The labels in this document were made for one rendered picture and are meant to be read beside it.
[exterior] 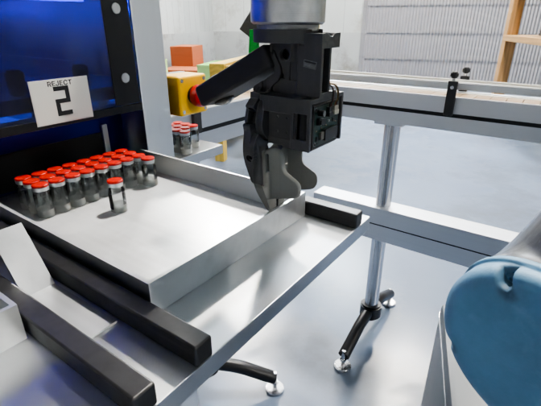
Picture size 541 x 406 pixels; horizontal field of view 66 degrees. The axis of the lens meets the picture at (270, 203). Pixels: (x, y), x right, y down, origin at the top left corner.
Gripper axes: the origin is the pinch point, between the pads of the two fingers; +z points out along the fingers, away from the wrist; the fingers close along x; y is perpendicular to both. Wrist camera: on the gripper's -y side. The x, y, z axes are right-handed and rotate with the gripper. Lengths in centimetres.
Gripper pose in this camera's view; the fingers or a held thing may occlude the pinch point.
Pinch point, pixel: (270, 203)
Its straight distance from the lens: 51.4
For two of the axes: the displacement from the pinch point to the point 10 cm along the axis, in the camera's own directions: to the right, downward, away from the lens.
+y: 8.1, 2.4, -5.3
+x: 5.8, -3.3, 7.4
